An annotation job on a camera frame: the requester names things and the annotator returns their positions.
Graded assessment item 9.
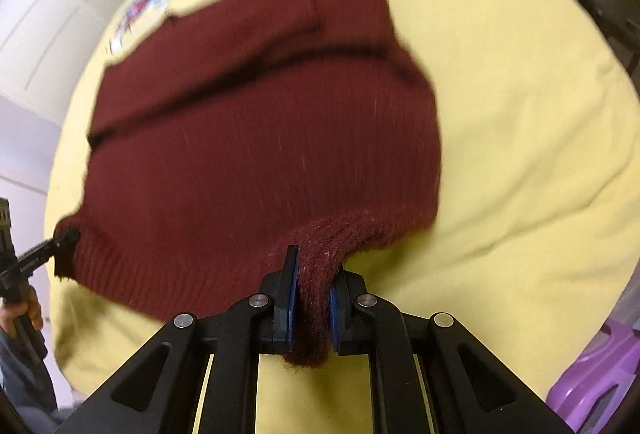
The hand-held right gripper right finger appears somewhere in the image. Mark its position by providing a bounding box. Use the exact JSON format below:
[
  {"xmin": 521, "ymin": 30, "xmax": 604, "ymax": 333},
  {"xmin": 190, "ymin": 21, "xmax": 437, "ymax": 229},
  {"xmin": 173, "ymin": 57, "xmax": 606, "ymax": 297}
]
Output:
[{"xmin": 327, "ymin": 264, "xmax": 577, "ymax": 434}]

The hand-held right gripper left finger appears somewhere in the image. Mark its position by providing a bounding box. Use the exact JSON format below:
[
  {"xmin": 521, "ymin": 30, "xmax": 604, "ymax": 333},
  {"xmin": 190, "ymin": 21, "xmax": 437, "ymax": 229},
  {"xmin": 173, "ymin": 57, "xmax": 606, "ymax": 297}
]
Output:
[{"xmin": 54, "ymin": 244, "xmax": 302, "ymax": 434}]

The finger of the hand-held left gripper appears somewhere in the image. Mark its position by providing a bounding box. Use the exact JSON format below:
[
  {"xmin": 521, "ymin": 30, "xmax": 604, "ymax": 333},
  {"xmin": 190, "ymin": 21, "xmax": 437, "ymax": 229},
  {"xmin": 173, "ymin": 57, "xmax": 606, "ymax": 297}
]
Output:
[{"xmin": 14, "ymin": 228, "xmax": 82, "ymax": 276}]

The dark red knitted sweater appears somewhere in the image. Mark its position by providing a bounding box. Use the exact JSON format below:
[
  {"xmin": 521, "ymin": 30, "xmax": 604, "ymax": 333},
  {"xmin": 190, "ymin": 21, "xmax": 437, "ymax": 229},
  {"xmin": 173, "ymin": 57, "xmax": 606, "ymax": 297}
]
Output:
[{"xmin": 52, "ymin": 0, "xmax": 444, "ymax": 371}]

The person's left hand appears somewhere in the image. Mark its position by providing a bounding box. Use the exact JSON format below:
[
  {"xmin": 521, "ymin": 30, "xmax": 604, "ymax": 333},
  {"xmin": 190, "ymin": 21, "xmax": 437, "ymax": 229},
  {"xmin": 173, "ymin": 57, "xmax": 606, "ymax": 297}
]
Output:
[{"xmin": 0, "ymin": 285, "xmax": 46, "ymax": 339}]

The person's jeans leg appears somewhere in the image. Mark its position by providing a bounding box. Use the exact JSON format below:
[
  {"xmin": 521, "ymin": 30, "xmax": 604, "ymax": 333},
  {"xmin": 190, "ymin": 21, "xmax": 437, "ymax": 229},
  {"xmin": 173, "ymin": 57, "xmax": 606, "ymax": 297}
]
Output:
[{"xmin": 0, "ymin": 330, "xmax": 58, "ymax": 422}]

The yellow dinosaur printed blanket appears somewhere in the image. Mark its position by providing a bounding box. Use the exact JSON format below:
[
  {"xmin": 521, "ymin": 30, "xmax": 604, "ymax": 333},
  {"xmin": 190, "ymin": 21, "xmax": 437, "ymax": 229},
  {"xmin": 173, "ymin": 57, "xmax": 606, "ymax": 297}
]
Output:
[{"xmin": 44, "ymin": 0, "xmax": 640, "ymax": 434}]

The white wardrobe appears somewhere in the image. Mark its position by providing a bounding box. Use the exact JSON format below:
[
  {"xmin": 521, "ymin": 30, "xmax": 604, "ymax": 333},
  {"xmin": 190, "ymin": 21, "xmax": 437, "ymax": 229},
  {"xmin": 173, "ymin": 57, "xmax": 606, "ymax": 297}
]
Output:
[{"xmin": 0, "ymin": 0, "xmax": 153, "ymax": 235}]

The purple plastic stool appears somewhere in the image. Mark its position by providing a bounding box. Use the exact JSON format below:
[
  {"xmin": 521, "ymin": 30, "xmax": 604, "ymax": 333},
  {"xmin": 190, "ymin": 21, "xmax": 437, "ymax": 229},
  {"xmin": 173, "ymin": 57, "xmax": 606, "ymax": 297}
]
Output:
[{"xmin": 545, "ymin": 319, "xmax": 640, "ymax": 421}]

